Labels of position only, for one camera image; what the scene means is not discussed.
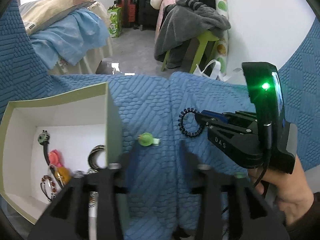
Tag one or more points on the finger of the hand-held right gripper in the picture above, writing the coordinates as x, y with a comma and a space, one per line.
225, 142
212, 114

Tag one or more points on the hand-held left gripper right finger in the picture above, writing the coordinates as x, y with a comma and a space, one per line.
186, 160

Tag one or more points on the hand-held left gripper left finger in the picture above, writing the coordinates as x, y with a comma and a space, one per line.
125, 170

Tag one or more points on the green hat hair clip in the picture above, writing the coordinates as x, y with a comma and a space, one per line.
146, 140

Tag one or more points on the pink hat hair clip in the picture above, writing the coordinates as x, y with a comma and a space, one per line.
53, 157

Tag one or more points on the green paper box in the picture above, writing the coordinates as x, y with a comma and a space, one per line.
62, 115

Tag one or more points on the person's right forearm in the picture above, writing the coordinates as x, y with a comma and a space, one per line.
307, 220

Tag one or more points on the person's right hand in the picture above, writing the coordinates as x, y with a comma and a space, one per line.
292, 192

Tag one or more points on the blue textured sofa cover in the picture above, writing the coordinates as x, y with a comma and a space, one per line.
150, 100

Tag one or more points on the green plastic stool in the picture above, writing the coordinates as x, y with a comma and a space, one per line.
207, 36

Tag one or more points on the grey fleece blanket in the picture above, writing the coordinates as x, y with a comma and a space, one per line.
185, 22

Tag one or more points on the polka dot rolled mat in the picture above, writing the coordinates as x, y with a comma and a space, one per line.
222, 5

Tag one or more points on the dark glossy object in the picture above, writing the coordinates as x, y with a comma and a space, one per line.
105, 67

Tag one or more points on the pink cloth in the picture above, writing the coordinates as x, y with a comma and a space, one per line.
165, 7

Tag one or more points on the cream bed skirt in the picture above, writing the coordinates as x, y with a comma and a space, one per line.
100, 52

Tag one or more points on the black suitcase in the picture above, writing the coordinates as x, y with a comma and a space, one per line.
146, 7

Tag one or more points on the green printed carton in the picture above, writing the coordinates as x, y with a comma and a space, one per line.
114, 22

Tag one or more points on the light blue bed sheet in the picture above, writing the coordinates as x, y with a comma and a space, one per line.
75, 32

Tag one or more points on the beige pillow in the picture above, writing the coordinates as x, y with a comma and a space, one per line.
50, 7

